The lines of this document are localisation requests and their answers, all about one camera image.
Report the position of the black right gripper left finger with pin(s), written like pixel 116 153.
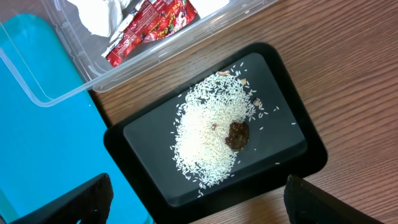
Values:
pixel 88 203

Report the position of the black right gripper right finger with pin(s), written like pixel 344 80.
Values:
pixel 305 203

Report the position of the brown food scrap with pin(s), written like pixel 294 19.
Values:
pixel 238 136

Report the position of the pile of white rice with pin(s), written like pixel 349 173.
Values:
pixel 244 92

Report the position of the red snack wrapper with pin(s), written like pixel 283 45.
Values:
pixel 150 20

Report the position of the clear plastic waste bin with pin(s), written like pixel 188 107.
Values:
pixel 84 49

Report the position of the teal plastic serving tray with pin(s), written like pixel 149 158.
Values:
pixel 46 152

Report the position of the black plastic tray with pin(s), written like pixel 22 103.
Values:
pixel 141 144

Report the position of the crumpled white tissue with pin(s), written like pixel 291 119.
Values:
pixel 107 18

